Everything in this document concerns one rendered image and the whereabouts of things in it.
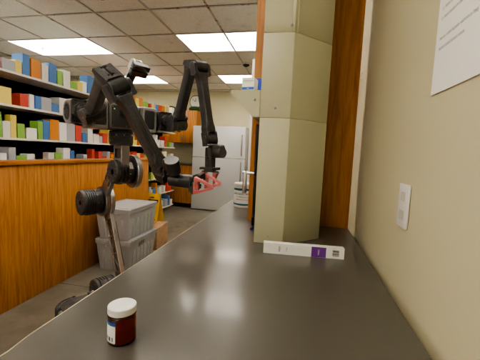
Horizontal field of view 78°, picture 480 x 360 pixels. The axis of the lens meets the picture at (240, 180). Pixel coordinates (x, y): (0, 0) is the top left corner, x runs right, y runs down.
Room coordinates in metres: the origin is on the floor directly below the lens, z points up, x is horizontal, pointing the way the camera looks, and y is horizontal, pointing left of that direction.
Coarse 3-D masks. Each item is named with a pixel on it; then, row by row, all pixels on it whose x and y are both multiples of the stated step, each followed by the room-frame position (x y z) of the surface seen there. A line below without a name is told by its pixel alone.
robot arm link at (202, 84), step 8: (192, 64) 1.56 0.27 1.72; (192, 72) 1.57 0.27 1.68; (200, 72) 1.57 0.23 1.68; (208, 72) 1.62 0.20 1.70; (200, 80) 1.58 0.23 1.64; (200, 88) 1.58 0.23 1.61; (208, 88) 1.60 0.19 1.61; (200, 96) 1.59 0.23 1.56; (208, 96) 1.59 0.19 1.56; (200, 104) 1.60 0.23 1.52; (208, 104) 1.58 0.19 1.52; (200, 112) 1.60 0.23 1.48; (208, 112) 1.58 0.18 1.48; (208, 120) 1.58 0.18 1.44; (208, 128) 1.57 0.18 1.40; (208, 136) 1.56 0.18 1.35; (216, 136) 1.61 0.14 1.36
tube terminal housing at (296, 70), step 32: (288, 32) 1.08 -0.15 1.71; (288, 64) 1.08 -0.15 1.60; (320, 64) 1.16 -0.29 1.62; (288, 96) 1.08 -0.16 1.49; (320, 96) 1.16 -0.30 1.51; (288, 128) 1.08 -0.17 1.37; (320, 128) 1.17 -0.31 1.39; (288, 160) 1.08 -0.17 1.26; (320, 160) 1.18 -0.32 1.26; (256, 192) 1.10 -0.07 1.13; (288, 192) 1.09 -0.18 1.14; (320, 192) 1.18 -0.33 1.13; (256, 224) 1.10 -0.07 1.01; (288, 224) 1.09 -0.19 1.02
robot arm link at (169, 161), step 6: (168, 156) 1.18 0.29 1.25; (174, 156) 1.18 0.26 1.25; (162, 162) 1.17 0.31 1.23; (168, 162) 1.14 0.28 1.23; (174, 162) 1.14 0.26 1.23; (168, 168) 1.14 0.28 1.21; (174, 168) 1.15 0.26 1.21; (180, 168) 1.18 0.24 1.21; (156, 174) 1.21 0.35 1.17; (168, 174) 1.17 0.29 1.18; (174, 174) 1.16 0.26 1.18; (156, 180) 1.23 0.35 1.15; (162, 180) 1.20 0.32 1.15
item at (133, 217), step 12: (120, 204) 3.16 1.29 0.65; (132, 204) 3.19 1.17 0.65; (144, 204) 3.22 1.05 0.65; (156, 204) 3.44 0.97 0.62; (120, 216) 2.92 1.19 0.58; (132, 216) 2.96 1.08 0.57; (144, 216) 3.20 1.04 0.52; (120, 228) 2.93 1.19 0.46; (132, 228) 2.98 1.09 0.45; (144, 228) 3.24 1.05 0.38
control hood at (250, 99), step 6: (234, 90) 1.12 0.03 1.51; (240, 90) 1.12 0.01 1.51; (246, 90) 1.11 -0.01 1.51; (252, 90) 1.11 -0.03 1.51; (258, 90) 1.10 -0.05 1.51; (234, 96) 1.12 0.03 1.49; (240, 96) 1.11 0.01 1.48; (246, 96) 1.11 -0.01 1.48; (252, 96) 1.11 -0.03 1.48; (258, 96) 1.10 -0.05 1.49; (240, 102) 1.12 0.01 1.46; (246, 102) 1.11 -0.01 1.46; (252, 102) 1.11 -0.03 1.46; (258, 102) 1.10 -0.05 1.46; (246, 108) 1.11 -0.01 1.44; (252, 108) 1.11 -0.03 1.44; (258, 108) 1.10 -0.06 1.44; (252, 114) 1.10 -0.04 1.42; (258, 114) 1.10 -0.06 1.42; (258, 120) 1.19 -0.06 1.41
